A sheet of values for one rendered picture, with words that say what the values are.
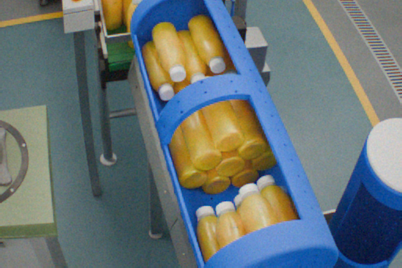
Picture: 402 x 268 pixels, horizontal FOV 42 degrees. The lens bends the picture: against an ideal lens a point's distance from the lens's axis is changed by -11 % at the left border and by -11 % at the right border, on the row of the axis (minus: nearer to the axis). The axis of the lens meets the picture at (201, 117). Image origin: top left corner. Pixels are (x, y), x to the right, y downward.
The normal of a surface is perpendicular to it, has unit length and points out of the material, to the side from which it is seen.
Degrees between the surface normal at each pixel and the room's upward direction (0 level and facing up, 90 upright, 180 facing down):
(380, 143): 0
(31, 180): 2
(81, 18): 90
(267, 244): 15
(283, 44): 0
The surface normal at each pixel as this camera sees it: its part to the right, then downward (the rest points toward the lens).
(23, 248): 0.21, 0.72
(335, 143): 0.07, -0.69
